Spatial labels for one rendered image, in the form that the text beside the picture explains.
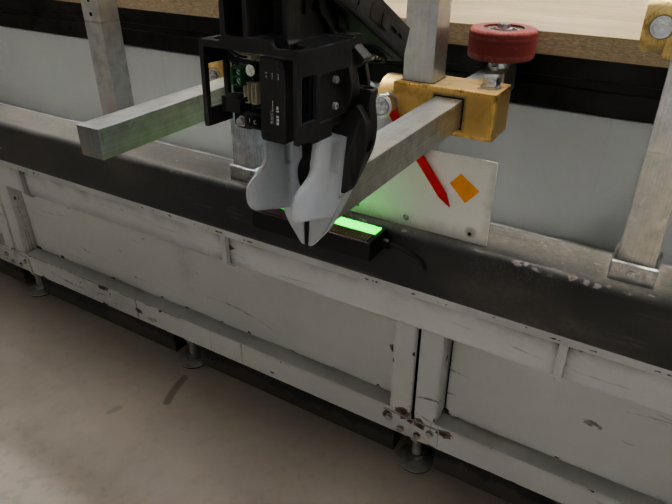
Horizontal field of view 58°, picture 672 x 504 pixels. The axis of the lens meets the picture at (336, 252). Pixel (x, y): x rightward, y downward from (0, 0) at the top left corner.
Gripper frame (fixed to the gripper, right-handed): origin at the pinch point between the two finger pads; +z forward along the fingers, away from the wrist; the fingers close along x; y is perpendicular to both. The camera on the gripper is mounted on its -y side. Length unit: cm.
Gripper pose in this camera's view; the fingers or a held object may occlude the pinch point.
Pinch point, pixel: (315, 224)
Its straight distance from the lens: 45.2
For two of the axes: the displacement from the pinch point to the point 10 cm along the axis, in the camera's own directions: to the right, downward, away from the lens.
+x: 8.5, 2.7, -4.6
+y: -5.3, 3.9, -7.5
